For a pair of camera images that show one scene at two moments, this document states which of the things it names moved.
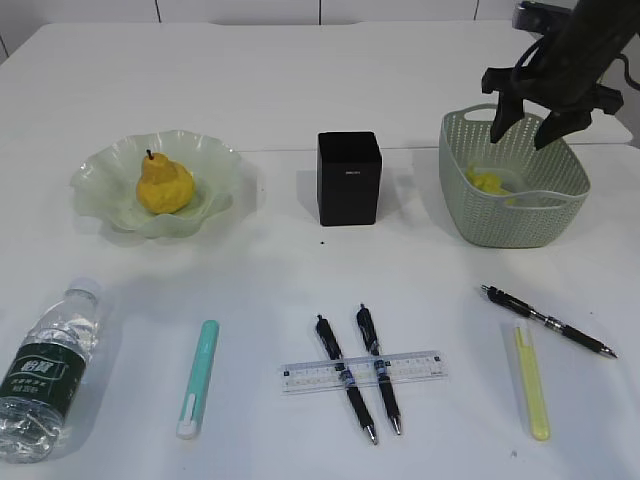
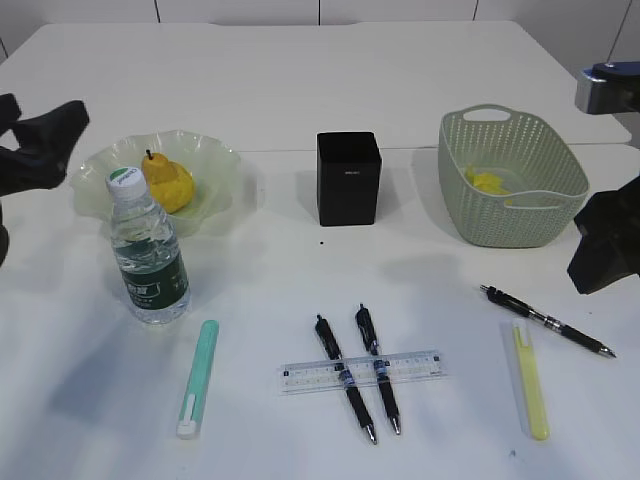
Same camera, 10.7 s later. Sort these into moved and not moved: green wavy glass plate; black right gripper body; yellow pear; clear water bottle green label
Moved: clear water bottle green label; black right gripper body
Not moved: yellow pear; green wavy glass plate
